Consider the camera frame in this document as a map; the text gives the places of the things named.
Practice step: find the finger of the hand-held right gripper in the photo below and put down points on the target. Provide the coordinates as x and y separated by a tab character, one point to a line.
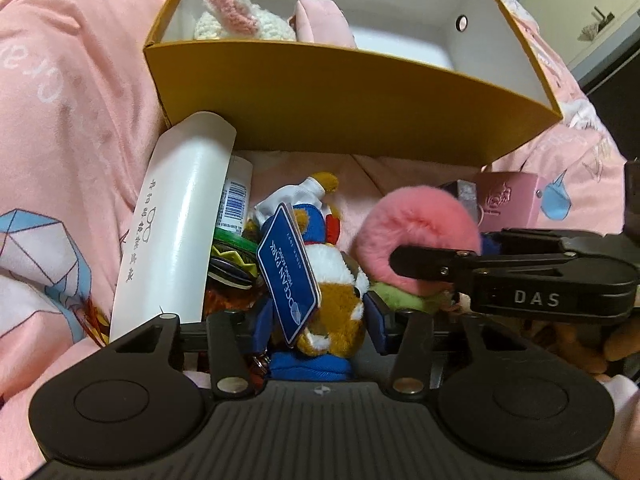
530	242
425	262

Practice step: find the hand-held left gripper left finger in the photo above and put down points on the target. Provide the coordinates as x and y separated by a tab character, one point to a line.
226	330

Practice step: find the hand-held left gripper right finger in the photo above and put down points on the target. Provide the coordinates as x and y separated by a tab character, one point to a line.
377	322

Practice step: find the pink fluffy pom-pom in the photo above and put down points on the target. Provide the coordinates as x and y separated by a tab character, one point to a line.
415	220

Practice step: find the brown white plush toy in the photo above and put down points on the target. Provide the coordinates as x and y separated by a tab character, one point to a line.
332	275

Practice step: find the yellow cardboard box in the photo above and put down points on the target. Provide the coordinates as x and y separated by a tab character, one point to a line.
350	100

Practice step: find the green plush toy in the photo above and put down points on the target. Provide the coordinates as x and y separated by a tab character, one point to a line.
400	300

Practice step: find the small pink box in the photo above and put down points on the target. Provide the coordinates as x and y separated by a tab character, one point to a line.
510	200

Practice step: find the orange plush toy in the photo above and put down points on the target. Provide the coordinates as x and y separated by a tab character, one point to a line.
575	345

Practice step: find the small grey box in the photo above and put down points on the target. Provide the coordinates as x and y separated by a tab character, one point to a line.
465	192

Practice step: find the blue hang tag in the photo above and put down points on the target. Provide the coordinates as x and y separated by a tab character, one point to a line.
290	270

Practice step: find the white barcode tube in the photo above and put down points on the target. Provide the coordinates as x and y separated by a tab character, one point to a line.
235	195

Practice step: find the white glasses case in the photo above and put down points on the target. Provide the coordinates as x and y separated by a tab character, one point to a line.
185	200

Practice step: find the pink plush pouch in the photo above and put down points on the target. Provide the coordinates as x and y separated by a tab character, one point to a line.
320	20

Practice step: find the pink printed blanket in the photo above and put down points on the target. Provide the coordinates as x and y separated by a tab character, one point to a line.
75	110

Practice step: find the white knitted bunny plush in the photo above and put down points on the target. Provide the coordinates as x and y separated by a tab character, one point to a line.
225	0

